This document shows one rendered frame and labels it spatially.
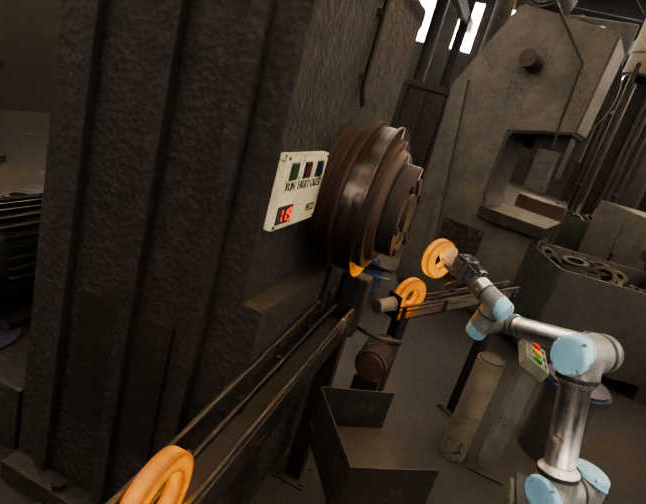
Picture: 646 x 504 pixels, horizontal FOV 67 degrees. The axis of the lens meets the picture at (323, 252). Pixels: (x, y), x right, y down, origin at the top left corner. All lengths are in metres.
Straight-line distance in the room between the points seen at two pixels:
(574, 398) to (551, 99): 2.83
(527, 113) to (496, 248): 1.05
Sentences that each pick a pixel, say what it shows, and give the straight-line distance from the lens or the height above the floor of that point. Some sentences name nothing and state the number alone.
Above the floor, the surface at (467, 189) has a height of 0.96.
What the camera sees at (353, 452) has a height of 0.60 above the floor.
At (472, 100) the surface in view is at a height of 1.63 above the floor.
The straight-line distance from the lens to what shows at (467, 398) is 2.31.
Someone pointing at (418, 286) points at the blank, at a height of 0.76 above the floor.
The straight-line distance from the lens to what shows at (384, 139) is 1.37.
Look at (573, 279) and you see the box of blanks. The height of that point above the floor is 0.70.
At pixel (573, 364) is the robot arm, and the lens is 1.54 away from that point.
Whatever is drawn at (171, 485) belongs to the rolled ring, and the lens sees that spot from 0.99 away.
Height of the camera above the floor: 1.39
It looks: 18 degrees down
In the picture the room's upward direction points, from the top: 16 degrees clockwise
